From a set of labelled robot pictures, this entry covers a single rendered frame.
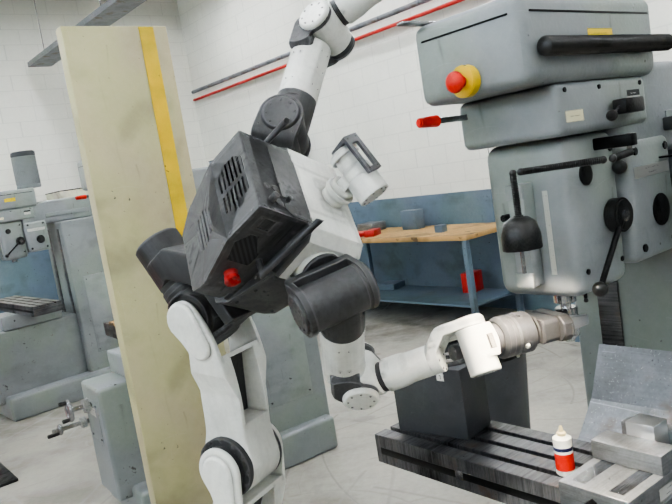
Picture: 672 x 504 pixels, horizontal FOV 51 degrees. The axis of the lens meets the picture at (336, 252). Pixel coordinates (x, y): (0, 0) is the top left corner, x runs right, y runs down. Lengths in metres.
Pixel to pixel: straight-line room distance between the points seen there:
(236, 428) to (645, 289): 1.06
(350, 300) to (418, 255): 6.59
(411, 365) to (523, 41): 0.67
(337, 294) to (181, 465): 1.86
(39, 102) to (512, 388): 8.23
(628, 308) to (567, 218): 0.57
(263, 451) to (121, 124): 1.57
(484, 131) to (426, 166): 6.08
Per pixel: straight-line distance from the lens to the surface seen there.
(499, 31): 1.33
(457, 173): 7.28
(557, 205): 1.44
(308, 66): 1.62
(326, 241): 1.33
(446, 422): 1.90
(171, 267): 1.59
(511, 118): 1.44
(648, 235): 1.64
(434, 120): 1.42
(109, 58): 2.87
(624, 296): 1.95
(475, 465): 1.76
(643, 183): 1.63
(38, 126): 10.40
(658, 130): 1.72
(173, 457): 2.98
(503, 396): 3.52
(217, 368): 1.56
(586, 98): 1.46
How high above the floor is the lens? 1.64
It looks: 7 degrees down
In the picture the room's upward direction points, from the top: 9 degrees counter-clockwise
